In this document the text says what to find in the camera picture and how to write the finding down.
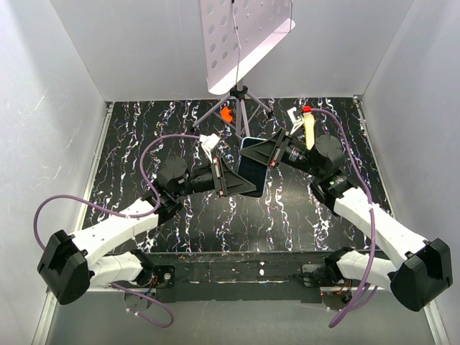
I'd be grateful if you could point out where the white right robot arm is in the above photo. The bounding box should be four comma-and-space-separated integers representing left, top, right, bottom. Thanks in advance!
240, 129, 453, 311

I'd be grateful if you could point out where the aluminium front rail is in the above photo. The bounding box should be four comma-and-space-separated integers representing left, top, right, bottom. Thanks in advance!
48, 264, 434, 293

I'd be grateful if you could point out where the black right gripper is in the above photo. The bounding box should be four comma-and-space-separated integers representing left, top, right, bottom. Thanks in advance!
239, 129, 321, 179

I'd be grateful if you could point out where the white perforated music stand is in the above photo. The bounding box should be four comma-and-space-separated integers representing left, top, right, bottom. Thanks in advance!
192, 0, 295, 138

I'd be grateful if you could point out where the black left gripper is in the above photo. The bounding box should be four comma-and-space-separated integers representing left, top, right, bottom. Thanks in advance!
173, 155, 256, 197

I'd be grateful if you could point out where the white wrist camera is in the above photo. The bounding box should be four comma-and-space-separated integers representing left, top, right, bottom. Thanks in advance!
287, 106, 312, 134
199, 134, 221, 162

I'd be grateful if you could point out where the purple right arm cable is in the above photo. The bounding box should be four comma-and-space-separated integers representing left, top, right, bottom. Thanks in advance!
309, 106, 378, 328

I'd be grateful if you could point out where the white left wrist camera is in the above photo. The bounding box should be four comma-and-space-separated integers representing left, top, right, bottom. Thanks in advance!
199, 134, 221, 162

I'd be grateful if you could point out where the cream wooden recorder flute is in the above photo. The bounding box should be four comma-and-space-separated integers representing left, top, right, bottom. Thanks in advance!
303, 113, 316, 150

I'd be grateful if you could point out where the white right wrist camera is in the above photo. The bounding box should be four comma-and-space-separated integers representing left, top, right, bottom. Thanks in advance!
287, 106, 312, 134

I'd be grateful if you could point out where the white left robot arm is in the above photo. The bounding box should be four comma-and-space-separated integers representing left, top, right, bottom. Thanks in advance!
37, 157, 257, 305

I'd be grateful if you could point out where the orange plastic piece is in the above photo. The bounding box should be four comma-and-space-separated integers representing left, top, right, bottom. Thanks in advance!
221, 106, 234, 123

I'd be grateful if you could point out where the black smartphone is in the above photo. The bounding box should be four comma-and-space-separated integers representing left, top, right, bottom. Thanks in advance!
238, 154, 268, 198

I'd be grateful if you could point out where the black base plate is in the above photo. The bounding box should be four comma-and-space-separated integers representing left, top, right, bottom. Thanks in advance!
64, 251, 360, 305

